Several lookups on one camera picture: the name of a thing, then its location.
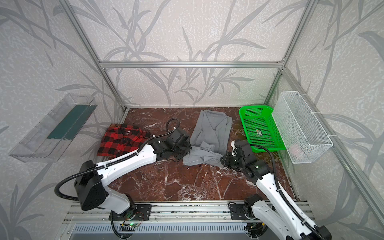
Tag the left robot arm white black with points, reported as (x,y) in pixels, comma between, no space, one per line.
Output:
(93,188)

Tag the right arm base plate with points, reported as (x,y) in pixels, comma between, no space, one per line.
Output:
(240,211)

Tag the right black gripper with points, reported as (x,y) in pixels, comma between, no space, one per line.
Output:
(229,159)

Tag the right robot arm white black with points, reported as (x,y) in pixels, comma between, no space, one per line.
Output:
(280,214)

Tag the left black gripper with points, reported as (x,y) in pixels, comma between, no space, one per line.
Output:
(183,145)

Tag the red black plaid shirt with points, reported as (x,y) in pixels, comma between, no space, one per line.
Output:
(120,139)

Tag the white wire mesh basket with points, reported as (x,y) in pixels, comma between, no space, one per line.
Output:
(298,124)

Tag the aluminium mounting rail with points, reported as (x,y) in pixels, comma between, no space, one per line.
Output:
(163,212)

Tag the clear acrylic wall shelf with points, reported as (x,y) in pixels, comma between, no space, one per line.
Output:
(50,138)

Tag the green plastic basket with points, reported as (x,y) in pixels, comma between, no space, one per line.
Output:
(259,117)

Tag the grey long sleeve shirt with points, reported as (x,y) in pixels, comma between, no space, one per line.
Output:
(209,139)

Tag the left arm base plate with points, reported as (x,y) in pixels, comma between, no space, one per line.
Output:
(141,213)

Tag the pink object in wire basket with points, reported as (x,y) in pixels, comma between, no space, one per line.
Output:
(296,151)

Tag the aluminium frame horizontal bar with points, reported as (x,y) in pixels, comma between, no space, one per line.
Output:
(188,64)

